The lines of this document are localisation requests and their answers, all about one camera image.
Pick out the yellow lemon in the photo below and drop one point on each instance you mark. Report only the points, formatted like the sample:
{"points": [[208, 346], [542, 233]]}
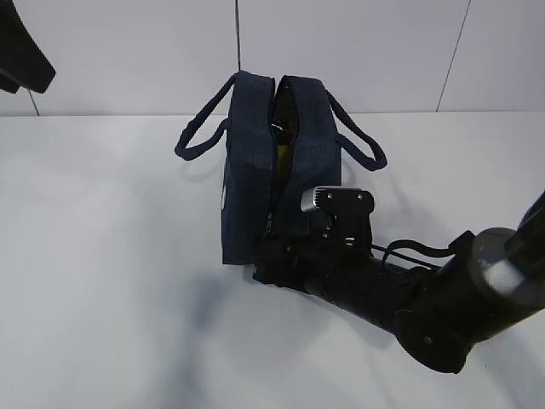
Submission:
{"points": [[283, 163]]}

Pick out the dark navy lunch bag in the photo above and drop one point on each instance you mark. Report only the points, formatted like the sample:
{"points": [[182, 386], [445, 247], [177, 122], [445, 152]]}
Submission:
{"points": [[253, 202]]}

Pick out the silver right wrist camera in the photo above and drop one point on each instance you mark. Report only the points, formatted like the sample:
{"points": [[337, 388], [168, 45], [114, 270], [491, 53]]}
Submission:
{"points": [[347, 212]]}

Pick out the green cucumber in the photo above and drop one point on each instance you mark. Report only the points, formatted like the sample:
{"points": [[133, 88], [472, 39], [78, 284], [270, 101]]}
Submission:
{"points": [[285, 121]]}

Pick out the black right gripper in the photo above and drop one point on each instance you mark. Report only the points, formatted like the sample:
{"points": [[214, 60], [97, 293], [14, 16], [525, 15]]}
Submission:
{"points": [[304, 265]]}

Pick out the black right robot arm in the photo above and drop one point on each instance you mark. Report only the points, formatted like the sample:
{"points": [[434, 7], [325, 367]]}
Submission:
{"points": [[438, 303]]}

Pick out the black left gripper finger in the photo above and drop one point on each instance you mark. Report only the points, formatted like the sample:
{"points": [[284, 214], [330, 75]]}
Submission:
{"points": [[20, 55], [8, 83]]}

